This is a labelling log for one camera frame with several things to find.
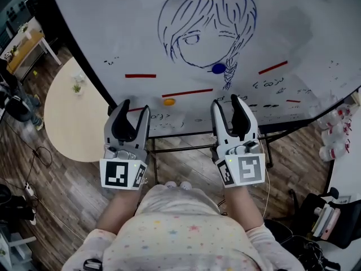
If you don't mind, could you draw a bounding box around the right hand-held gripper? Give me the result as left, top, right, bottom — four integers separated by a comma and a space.
210, 94, 266, 189

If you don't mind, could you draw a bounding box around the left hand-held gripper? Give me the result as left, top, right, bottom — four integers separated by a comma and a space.
99, 99, 151, 191

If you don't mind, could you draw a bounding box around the person's right forearm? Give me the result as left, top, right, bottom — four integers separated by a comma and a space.
224, 184, 265, 233

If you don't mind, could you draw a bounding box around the person's left forearm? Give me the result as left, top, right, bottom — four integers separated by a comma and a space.
95, 187, 142, 236

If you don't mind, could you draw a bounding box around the beige round table black base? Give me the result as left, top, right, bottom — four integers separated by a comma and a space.
43, 56, 114, 163

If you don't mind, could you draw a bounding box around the whiteboard on black stand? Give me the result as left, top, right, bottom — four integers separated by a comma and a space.
36, 0, 361, 186

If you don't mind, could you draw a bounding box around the black and white round device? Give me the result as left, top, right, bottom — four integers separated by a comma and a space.
3, 93, 30, 123

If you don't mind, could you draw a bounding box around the white power strip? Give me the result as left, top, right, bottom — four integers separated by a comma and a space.
23, 181, 35, 198

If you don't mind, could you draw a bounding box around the person's star print clothing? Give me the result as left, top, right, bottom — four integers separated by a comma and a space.
60, 183, 305, 271

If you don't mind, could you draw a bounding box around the white book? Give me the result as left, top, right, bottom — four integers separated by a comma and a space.
311, 203, 334, 237

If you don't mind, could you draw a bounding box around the wooden desk with white legs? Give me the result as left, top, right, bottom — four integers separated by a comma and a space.
5, 28, 63, 82

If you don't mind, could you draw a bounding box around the pink book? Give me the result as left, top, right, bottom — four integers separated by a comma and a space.
320, 207, 342, 241

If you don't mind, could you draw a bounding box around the black plastic buckle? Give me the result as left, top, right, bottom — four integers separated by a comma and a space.
82, 258, 103, 271

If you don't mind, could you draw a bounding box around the black mesh office chair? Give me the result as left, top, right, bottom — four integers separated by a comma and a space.
288, 187, 361, 250

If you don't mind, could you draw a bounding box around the white metal rack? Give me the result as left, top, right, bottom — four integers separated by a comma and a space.
0, 229, 38, 271

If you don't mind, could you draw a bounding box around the white whiteboard cable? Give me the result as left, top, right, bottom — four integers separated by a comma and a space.
257, 134, 272, 217

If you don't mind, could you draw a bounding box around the black cable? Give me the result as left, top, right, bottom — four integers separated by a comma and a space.
0, 117, 54, 186

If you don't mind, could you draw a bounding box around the thin white cable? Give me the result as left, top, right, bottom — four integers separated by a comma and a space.
33, 195, 89, 242

